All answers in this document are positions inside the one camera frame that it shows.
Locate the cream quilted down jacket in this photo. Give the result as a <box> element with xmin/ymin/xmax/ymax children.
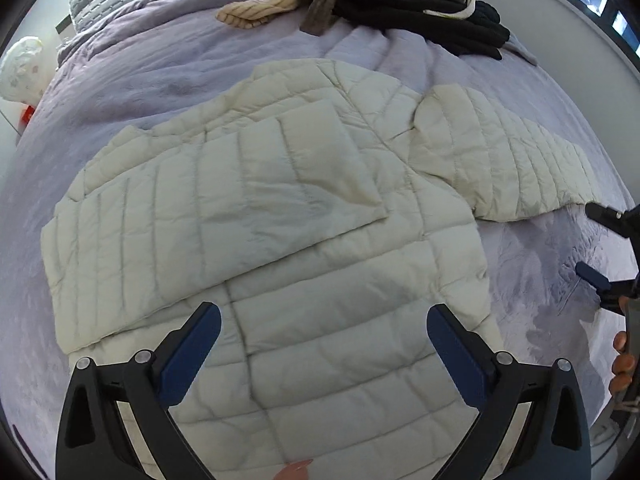
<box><xmin>41</xmin><ymin>60</ymin><xmax>599</xmax><ymax>479</ymax></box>

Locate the person's right hand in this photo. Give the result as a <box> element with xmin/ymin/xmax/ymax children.
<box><xmin>608</xmin><ymin>294</ymin><xmax>640</xmax><ymax>396</ymax></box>

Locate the person's left hand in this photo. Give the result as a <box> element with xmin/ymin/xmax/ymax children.
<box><xmin>273</xmin><ymin>460</ymin><xmax>312</xmax><ymax>480</ymax></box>

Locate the black folded garment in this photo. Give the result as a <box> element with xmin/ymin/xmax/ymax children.
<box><xmin>333</xmin><ymin>0</ymin><xmax>511</xmax><ymax>60</ymax></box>

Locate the red gift box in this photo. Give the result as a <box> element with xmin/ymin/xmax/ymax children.
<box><xmin>21</xmin><ymin>105</ymin><xmax>35</xmax><ymax>125</ymax></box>

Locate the lavender plush bed blanket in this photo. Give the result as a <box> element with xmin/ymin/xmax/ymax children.
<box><xmin>1</xmin><ymin>0</ymin><xmax>638</xmax><ymax>478</ymax></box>

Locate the white plush toy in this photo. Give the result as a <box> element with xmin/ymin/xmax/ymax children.
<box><xmin>0</xmin><ymin>36</ymin><xmax>50</xmax><ymax>107</ymax></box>

